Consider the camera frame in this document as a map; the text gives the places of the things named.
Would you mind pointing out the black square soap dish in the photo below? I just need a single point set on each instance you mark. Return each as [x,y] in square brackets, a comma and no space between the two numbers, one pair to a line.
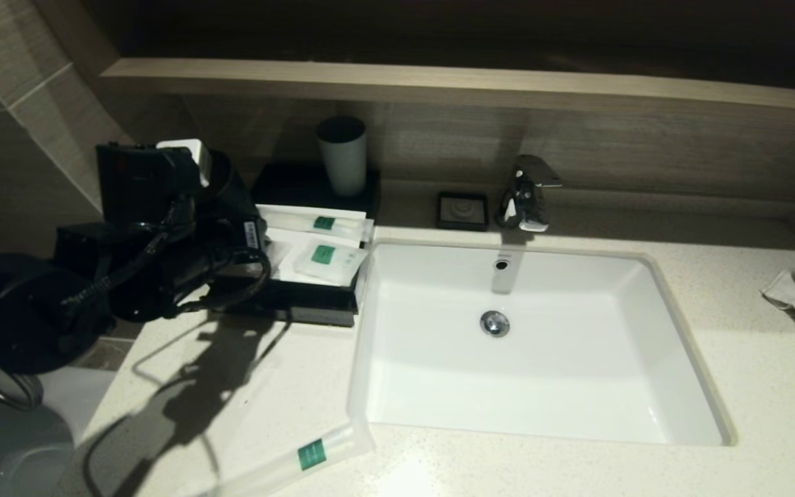
[462,210]

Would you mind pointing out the white cup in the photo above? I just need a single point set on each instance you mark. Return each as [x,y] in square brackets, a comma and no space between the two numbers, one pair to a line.
[344,166]

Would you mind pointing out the white bathtub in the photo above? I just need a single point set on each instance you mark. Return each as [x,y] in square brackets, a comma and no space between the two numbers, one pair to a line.
[73,400]

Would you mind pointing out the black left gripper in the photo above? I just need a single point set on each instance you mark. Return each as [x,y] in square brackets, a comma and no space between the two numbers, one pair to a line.
[252,235]

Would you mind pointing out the long clear packet green label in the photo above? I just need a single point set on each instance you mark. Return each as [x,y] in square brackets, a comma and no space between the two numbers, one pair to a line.
[321,223]
[315,452]

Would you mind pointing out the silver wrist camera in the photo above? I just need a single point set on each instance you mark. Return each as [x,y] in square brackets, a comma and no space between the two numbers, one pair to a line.
[187,155]

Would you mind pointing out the chrome sink drain plug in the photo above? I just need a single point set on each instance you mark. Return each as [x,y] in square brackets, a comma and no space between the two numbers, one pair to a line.
[495,324]

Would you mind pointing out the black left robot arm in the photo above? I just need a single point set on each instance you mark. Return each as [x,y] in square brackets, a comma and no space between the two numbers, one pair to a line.
[25,317]

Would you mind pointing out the wooden wall shelf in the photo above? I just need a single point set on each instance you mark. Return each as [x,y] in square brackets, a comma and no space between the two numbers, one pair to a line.
[439,83]

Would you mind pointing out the black amenity tray with packets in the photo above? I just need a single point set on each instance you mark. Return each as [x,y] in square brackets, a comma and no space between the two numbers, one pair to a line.
[315,312]

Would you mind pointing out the white ceramic sink basin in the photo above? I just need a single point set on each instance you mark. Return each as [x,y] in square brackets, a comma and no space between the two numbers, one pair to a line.
[542,386]

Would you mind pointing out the chrome sink faucet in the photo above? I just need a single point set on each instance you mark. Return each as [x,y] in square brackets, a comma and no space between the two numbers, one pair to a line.
[528,200]

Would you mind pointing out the flat small packet green label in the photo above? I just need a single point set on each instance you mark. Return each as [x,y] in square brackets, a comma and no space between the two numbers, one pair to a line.
[328,266]

